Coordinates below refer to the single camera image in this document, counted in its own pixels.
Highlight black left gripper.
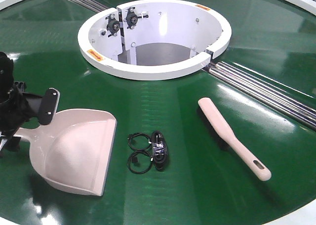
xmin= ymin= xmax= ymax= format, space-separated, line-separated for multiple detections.
xmin=0 ymin=81 xmax=60 ymax=158

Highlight pink plastic dustpan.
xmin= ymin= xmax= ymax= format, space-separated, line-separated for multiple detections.
xmin=15 ymin=109 xmax=117 ymax=196

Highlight small black cable coil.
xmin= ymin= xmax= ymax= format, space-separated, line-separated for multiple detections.
xmin=127 ymin=132 xmax=153 ymax=151
xmin=126 ymin=150 xmax=155 ymax=174

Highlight pink hand brush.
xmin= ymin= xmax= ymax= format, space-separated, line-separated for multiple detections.
xmin=198 ymin=97 xmax=272 ymax=181

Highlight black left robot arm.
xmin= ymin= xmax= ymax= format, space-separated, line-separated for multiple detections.
xmin=0 ymin=52 xmax=60 ymax=151

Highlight green conveyor belt surface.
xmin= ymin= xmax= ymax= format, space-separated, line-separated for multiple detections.
xmin=0 ymin=0 xmax=316 ymax=225

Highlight orange warning sticker front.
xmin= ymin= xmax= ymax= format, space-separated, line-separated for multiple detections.
xmin=87 ymin=49 xmax=104 ymax=62

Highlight orange warning sticker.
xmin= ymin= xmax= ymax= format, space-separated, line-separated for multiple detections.
xmin=195 ymin=4 xmax=211 ymax=11
xmin=87 ymin=49 xmax=104 ymax=62

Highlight orange warning sticker back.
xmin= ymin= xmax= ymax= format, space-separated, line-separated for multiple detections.
xmin=195 ymin=4 xmax=211 ymax=11

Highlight right chrome roller bars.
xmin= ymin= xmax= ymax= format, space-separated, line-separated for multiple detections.
xmin=202 ymin=62 xmax=316 ymax=130

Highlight left black bearing mount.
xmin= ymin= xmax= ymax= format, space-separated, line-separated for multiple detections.
xmin=107 ymin=14 xmax=121 ymax=37

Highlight black bearing mount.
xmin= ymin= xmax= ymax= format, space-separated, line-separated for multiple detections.
xmin=125 ymin=7 xmax=149 ymax=29
xmin=107 ymin=14 xmax=121 ymax=37

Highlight right black bearing mount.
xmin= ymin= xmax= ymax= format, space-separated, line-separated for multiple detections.
xmin=125 ymin=7 xmax=149 ymax=29

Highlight white central hub ring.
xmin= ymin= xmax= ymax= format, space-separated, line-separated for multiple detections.
xmin=78 ymin=0 xmax=233 ymax=81

